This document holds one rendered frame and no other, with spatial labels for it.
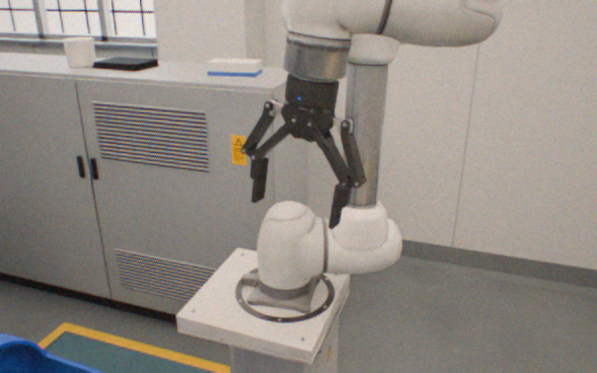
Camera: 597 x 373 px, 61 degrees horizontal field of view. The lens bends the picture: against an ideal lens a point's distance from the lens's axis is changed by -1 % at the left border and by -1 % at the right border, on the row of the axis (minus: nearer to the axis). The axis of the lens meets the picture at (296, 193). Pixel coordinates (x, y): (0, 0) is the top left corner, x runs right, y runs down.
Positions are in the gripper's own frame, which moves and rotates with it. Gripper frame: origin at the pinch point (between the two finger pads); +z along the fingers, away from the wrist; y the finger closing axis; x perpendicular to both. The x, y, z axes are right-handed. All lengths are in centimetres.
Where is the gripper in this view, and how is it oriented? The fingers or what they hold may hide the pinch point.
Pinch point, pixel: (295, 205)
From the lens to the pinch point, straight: 80.8
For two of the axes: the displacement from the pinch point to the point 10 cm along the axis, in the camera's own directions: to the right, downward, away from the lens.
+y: -8.8, -2.8, 3.8
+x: -4.6, 2.9, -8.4
